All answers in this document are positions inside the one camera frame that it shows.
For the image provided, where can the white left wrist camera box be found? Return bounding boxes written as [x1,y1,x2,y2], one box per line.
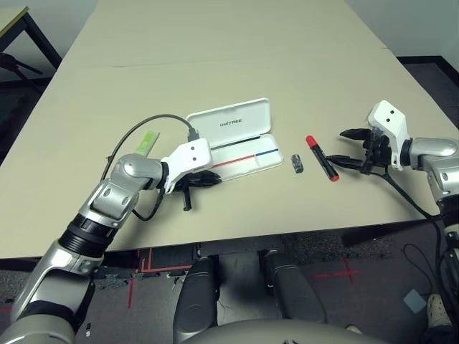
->
[160,138,213,196]

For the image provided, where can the red tape corner outline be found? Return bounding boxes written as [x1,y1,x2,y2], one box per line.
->
[138,247,194,273]

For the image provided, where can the blue grey paper square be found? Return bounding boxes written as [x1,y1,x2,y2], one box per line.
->
[403,289,427,312]

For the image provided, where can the dark grey robot leg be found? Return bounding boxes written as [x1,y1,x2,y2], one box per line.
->
[172,256,219,344]
[263,249,328,325]

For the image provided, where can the dark grey left robot leg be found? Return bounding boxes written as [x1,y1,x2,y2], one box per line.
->
[172,256,219,344]

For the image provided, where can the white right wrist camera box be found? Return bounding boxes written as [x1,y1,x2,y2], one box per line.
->
[366,100,412,171]

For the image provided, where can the black framed side table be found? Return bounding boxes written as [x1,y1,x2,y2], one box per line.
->
[0,5,62,72]

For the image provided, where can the thin black floor cable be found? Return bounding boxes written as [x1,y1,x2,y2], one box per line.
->
[403,243,435,295]

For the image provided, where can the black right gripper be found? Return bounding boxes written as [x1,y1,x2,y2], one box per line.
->
[324,127,394,175]

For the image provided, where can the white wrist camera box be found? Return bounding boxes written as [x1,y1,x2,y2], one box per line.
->
[160,138,213,196]
[366,100,412,171]

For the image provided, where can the white plastic pencil case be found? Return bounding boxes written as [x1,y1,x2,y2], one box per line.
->
[185,97,284,183]

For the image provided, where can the dark grey right robot leg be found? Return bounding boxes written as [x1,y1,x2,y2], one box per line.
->
[263,249,328,325]

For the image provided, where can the black metal stand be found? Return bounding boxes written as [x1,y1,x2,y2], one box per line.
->
[0,52,44,94]

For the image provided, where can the grey robot torso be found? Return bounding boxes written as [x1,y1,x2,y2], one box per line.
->
[186,318,388,344]

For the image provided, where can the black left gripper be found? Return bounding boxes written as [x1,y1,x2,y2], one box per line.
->
[171,171,222,212]

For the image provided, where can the red and black marker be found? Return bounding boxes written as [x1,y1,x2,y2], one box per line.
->
[305,135,340,183]

